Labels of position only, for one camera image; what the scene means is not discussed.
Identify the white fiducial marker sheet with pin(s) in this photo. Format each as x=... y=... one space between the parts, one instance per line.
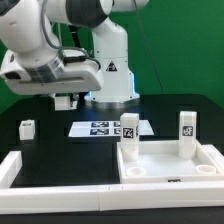
x=105 y=128

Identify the white U-shaped obstacle fence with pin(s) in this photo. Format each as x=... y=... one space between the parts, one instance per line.
x=101 y=197

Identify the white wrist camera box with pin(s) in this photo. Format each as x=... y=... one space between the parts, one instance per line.
x=9 y=69

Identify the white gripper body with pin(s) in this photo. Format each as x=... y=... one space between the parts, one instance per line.
x=76 y=77

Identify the white square table top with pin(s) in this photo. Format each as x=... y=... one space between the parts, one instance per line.
x=159 y=162

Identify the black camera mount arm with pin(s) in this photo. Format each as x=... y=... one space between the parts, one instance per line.
x=75 y=37

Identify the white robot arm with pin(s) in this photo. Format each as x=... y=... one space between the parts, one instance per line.
x=64 y=48

